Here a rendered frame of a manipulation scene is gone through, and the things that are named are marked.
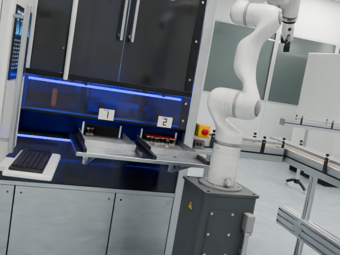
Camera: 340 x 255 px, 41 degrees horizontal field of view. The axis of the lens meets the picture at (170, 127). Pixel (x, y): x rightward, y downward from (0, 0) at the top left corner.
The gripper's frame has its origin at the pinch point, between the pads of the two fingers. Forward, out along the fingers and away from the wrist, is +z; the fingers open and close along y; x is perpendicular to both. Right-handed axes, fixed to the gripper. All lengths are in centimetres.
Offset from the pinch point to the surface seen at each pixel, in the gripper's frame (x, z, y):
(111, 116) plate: 95, 30, -24
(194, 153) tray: 49, 40, -43
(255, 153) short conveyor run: 9, 77, -4
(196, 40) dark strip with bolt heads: 47.9, 2.9, 11.5
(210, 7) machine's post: 40.0, -11.5, 22.6
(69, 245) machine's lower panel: 119, 89, -68
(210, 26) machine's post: 39.6, -2.5, 17.5
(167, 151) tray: 63, 36, -46
